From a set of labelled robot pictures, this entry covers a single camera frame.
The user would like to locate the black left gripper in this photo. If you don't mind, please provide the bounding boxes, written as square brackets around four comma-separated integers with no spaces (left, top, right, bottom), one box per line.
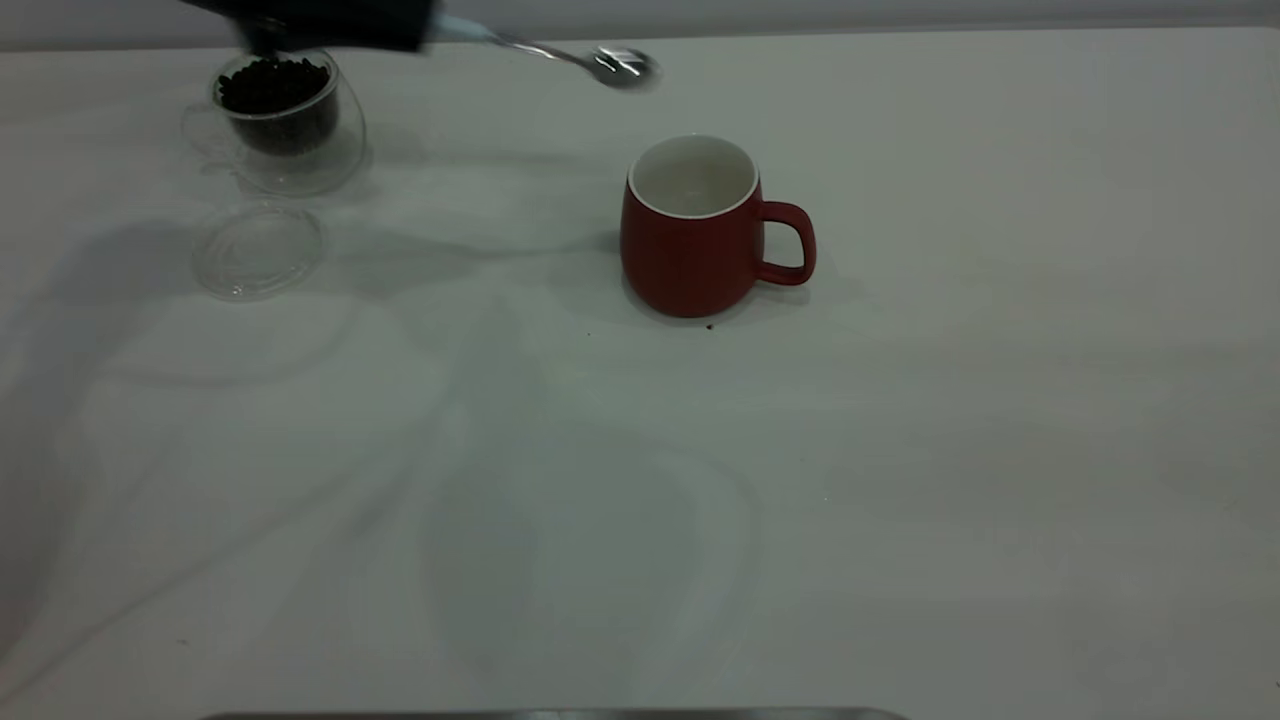
[238,0,438,56]

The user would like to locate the metal spoon pale blue handle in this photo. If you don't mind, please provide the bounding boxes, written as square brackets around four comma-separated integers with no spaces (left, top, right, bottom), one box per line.
[430,15,663,93]

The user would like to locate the red ceramic mug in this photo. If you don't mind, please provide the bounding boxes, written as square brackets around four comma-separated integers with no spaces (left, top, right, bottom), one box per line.
[619,134,818,319]

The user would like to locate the dark coffee beans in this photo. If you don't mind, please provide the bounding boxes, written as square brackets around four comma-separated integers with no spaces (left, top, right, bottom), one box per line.
[215,57,340,157]

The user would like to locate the clear round glass lid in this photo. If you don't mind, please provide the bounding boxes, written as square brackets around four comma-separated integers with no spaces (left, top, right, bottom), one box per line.
[190,198,329,302]

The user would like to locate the clear double-wall glass cup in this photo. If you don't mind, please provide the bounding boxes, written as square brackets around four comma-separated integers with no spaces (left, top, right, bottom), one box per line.
[180,45,368,199]

